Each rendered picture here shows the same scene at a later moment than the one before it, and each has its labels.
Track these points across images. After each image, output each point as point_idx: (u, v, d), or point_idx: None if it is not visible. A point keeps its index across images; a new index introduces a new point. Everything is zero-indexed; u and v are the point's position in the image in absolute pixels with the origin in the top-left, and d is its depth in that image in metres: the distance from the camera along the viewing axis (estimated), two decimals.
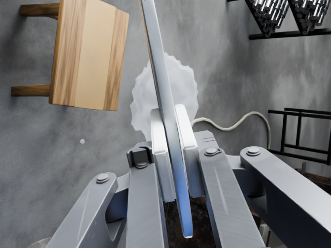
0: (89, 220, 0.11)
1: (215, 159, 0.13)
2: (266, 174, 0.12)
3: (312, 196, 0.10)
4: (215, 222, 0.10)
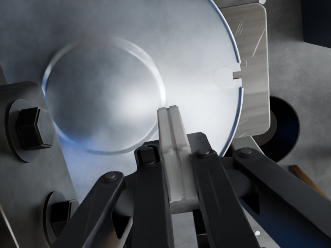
0: (96, 218, 0.11)
1: (207, 160, 0.13)
2: (259, 175, 0.12)
3: (304, 196, 0.10)
4: (209, 223, 0.10)
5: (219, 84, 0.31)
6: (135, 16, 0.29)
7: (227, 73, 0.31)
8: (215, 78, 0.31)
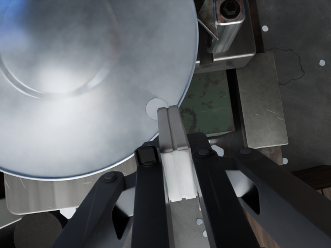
0: (96, 218, 0.11)
1: (207, 160, 0.13)
2: (259, 175, 0.12)
3: (304, 196, 0.10)
4: (209, 223, 0.10)
5: (148, 110, 0.30)
6: (138, 7, 0.31)
7: None
8: (150, 103, 0.30)
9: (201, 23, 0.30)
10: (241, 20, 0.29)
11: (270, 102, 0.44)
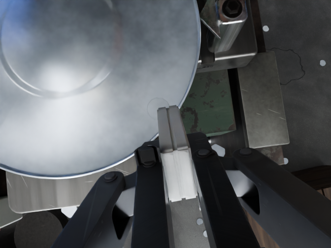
0: (96, 218, 0.11)
1: (207, 160, 0.13)
2: (259, 175, 0.12)
3: (304, 196, 0.10)
4: (209, 223, 0.10)
5: None
6: None
7: None
8: None
9: (204, 22, 0.30)
10: (243, 19, 0.29)
11: (272, 101, 0.44)
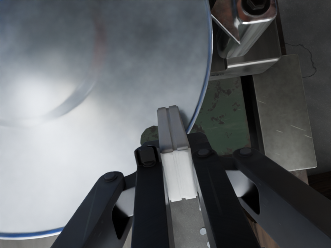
0: (96, 218, 0.11)
1: (207, 160, 0.13)
2: (259, 175, 0.12)
3: (304, 196, 0.10)
4: (209, 223, 0.10)
5: None
6: None
7: None
8: None
9: (216, 21, 0.22)
10: (271, 17, 0.21)
11: (295, 115, 0.36)
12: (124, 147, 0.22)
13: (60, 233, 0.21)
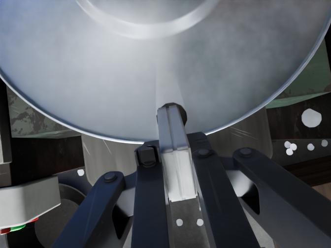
0: (96, 218, 0.11)
1: (207, 160, 0.13)
2: (259, 175, 0.12)
3: (304, 196, 0.10)
4: (209, 223, 0.10)
5: None
6: (96, 58, 0.22)
7: None
8: None
9: None
10: None
11: None
12: None
13: (316, 48, 0.22)
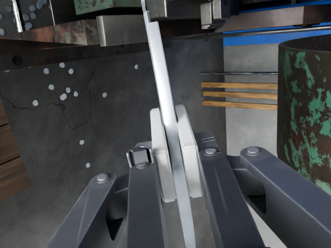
0: (89, 220, 0.11)
1: (215, 159, 0.13)
2: (266, 174, 0.12)
3: (312, 196, 0.10)
4: (215, 222, 0.10)
5: None
6: None
7: None
8: None
9: None
10: None
11: (129, 35, 0.65)
12: None
13: (186, 195, 0.19)
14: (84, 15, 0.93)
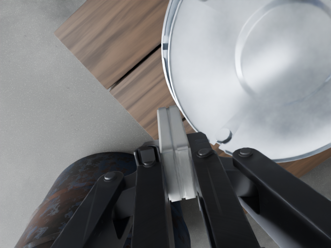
0: (96, 218, 0.11)
1: (207, 160, 0.13)
2: (259, 175, 0.12)
3: (304, 196, 0.10)
4: (209, 223, 0.10)
5: None
6: None
7: None
8: None
9: None
10: None
11: None
12: (220, 120, 0.39)
13: (173, 90, 0.36)
14: None
